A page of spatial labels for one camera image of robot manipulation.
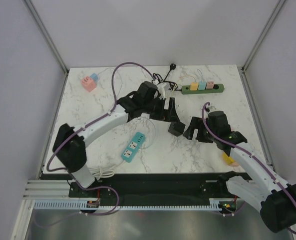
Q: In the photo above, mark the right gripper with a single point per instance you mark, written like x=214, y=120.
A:
x=196, y=122

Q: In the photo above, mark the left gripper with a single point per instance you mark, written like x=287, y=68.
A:
x=164, y=115

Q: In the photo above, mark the black cube adapter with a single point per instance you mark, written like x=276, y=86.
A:
x=176, y=128

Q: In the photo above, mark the teal power strip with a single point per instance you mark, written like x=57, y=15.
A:
x=132, y=148

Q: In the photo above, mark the blue plug adapter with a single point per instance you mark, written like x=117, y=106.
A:
x=94, y=76

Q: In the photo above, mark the pink cube socket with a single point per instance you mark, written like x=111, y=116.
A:
x=88, y=84

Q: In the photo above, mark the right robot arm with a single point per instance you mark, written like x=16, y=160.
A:
x=271, y=195

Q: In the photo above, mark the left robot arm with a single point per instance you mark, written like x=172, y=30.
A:
x=70, y=143

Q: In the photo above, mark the yellow plug adapter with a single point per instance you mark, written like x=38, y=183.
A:
x=194, y=86

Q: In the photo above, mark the teal plug adapter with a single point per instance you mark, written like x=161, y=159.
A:
x=202, y=85

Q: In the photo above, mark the pink plug adapter on strip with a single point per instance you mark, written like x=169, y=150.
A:
x=209, y=85

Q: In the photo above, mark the yellow cube plug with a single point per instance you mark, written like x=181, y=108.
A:
x=227, y=159

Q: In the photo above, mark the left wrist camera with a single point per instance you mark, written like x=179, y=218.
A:
x=162, y=87

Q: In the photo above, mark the white cable duct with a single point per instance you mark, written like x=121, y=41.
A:
x=46, y=204

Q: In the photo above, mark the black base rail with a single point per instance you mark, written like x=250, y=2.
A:
x=156, y=189

